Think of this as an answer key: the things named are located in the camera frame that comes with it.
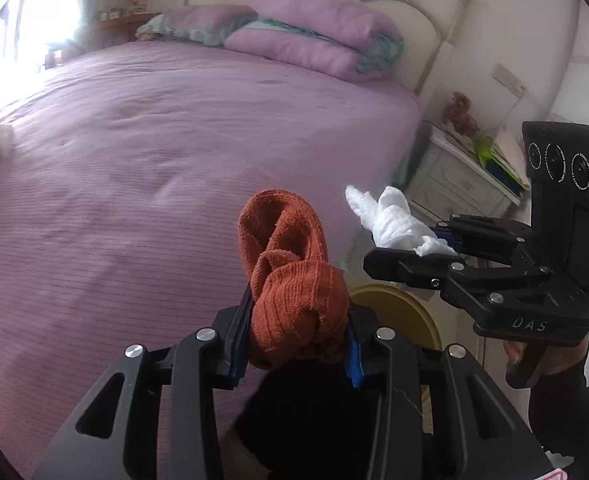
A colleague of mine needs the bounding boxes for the white tissue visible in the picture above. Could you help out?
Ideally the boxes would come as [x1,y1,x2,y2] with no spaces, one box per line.
[344,185,458,258]

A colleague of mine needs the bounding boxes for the rust orange sock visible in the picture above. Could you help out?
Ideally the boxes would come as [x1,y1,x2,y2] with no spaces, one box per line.
[238,188,349,370]

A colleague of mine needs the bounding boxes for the black right sleeve forearm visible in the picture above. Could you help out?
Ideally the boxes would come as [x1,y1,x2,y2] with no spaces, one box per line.
[529,361,589,479]

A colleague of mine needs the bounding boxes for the yellow trash bucket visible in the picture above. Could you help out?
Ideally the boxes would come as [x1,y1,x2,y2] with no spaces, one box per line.
[349,284,443,350]

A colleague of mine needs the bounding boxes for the right hand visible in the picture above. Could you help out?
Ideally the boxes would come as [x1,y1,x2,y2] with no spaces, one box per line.
[503,337,589,375]

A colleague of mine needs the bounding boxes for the white nightstand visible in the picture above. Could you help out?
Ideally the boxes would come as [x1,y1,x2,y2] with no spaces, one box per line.
[404,122,520,224]

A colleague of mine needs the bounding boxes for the stack of books papers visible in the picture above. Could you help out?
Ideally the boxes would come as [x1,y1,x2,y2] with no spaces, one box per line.
[474,126,531,197]

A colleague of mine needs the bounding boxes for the brown plush monkey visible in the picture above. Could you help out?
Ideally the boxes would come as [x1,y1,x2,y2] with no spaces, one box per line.
[442,91,480,138]

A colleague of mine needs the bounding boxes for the purple bed sheet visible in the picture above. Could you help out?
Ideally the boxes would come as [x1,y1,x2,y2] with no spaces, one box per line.
[0,41,421,476]

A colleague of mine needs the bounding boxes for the folded purple quilt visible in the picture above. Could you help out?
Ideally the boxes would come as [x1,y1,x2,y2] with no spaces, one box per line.
[224,0,405,82]

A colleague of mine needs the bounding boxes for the purple pillow with frill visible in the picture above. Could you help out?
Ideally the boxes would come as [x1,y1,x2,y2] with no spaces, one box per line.
[135,3,258,48]

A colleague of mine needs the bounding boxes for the wooden desk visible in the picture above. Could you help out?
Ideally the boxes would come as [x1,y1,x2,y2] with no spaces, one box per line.
[62,13,158,58]

